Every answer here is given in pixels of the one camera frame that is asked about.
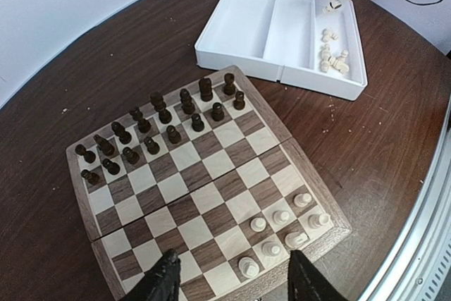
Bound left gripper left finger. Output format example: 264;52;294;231
125;249;181;301

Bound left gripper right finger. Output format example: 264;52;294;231
288;250;344;301

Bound white chess piece tall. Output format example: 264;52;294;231
284;232;309;250

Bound white pawn second row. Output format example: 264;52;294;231
273;210;290;226

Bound white chess piece short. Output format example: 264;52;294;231
293;193;313;208

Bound white tall piece carried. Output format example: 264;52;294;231
238;257;260;279

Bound pile of white chess pieces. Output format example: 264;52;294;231
319;27;350;75

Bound wooden chess board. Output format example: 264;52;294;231
66;66;352;300

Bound white plastic tray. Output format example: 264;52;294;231
194;0;368;101

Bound dark pawn two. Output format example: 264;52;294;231
101;159;121;176

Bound dark pawn one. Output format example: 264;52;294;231
80;169;100;185

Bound dark pawn three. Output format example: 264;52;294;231
123;147;140;165

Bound dark pawn four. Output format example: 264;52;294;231
143;137;160;155

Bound dark rook far left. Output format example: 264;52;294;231
75;144;96;164

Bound dark pawn five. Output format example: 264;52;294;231
166;125;181;145

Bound dark knight left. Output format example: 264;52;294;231
94;134;115;156

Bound dark knight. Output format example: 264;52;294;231
198;78;213;102
94;134;115;156

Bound dark bishop left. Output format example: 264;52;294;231
111;121;132;145

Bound dark bishop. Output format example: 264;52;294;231
111;121;132;145
180;88;196;116

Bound dark queen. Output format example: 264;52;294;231
129;106;152;133

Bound dark pawn six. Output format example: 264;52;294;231
191;113;205;133

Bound dark pawn eight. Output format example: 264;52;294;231
233;91;246;111

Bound dark pawn seven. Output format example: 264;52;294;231
211;102;225;122

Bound dark bishop right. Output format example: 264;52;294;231
180;88;196;116

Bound dark king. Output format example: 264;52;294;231
150;92;172;124

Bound dark knight right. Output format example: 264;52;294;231
198;78;213;102

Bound front aluminium rail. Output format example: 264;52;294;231
359;107;450;300

